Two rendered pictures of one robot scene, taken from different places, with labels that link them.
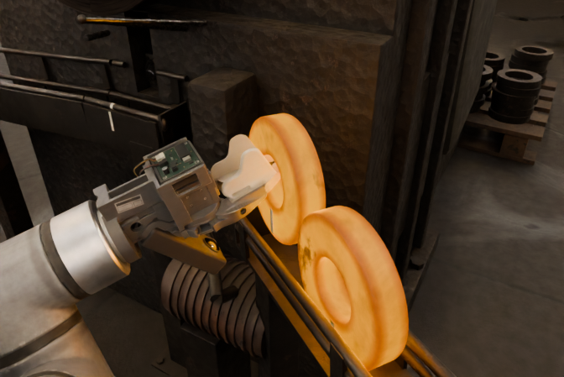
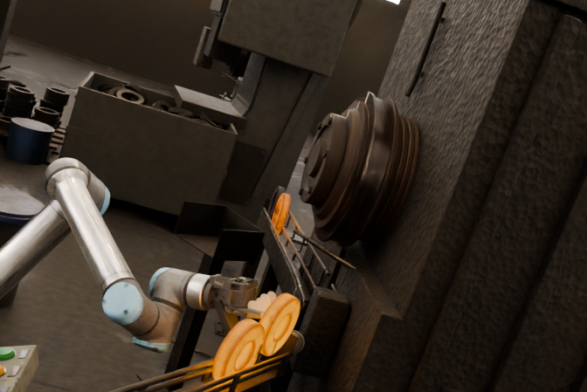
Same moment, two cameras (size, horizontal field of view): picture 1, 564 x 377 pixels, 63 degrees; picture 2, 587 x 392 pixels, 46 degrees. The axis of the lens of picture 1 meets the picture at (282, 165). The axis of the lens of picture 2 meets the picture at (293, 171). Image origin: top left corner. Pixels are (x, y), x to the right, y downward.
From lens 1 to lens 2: 137 cm
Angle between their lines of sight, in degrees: 51
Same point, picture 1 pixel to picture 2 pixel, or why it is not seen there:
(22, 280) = (176, 280)
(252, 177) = (260, 307)
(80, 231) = (200, 279)
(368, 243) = (244, 326)
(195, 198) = (237, 298)
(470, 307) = not seen: outside the picture
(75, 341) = (170, 312)
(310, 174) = (270, 313)
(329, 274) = (244, 354)
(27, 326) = (166, 293)
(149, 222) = (221, 296)
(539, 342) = not seen: outside the picture
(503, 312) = not seen: outside the picture
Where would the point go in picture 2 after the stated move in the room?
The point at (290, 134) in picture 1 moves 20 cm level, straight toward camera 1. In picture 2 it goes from (280, 299) to (210, 295)
